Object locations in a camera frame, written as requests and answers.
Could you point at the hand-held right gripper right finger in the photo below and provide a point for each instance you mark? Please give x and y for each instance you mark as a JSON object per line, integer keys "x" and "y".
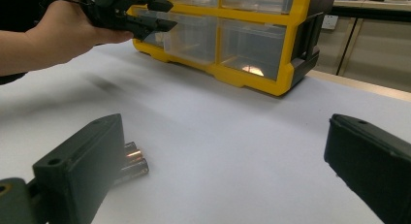
{"x": 371, "y": 162}

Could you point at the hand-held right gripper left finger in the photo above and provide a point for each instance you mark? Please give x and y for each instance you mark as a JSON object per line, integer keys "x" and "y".
{"x": 84, "y": 166}

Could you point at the black gold battery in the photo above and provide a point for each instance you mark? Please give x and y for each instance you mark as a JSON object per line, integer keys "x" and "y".
{"x": 134, "y": 155}
{"x": 135, "y": 170}

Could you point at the yellow black drawer organizer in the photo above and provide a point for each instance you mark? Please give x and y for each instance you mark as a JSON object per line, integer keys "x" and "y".
{"x": 284, "y": 85}

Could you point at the rows of clear organizer drawers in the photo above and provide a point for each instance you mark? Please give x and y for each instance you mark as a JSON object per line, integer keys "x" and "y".
{"x": 252, "y": 46}

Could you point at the white wall socket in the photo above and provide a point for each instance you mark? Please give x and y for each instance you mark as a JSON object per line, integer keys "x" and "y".
{"x": 330, "y": 22}

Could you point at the black horizontal wall bar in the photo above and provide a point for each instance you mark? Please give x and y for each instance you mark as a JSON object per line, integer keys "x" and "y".
{"x": 371, "y": 15}

